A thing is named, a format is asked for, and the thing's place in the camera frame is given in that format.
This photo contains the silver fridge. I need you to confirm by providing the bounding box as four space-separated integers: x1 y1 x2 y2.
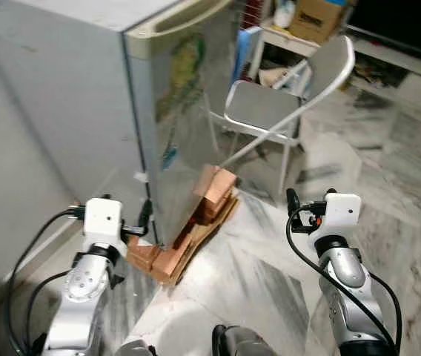
0 0 245 250

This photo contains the white low cabinet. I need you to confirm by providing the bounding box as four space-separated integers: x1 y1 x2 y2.
344 28 421 101

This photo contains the cream fridge door handle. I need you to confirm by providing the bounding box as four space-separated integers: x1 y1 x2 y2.
124 0 235 60

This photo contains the white plastic bottle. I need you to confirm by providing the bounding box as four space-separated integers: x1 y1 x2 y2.
273 0 297 29

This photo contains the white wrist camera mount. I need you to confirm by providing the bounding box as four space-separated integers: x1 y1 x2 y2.
82 196 127 257
311 192 364 240

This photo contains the green yellow fridge sticker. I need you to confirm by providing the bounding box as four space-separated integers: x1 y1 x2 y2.
155 33 208 124

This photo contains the black screen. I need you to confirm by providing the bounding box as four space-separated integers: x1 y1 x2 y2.
344 0 421 62

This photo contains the grey metal folding chair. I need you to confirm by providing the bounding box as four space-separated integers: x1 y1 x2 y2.
209 33 357 198

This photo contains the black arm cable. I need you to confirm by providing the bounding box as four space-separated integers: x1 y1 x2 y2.
285 211 391 351
25 270 72 353
4 207 87 353

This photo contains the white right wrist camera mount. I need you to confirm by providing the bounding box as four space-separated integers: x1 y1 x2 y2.
311 192 364 240

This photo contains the white table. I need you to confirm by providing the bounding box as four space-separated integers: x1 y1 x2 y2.
249 19 324 84

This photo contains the brown cardboard box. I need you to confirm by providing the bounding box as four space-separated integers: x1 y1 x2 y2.
288 0 349 42

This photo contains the robot right leg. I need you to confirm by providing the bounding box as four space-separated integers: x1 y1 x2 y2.
211 323 279 356

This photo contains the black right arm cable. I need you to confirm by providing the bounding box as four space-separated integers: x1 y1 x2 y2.
285 211 391 351

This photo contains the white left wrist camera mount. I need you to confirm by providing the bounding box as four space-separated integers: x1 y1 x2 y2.
82 196 127 257

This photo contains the teal fridge sticker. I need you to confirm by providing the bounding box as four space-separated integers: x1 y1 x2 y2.
162 145 179 171

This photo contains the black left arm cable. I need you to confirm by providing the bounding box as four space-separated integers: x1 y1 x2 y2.
25 270 72 353
4 207 87 353

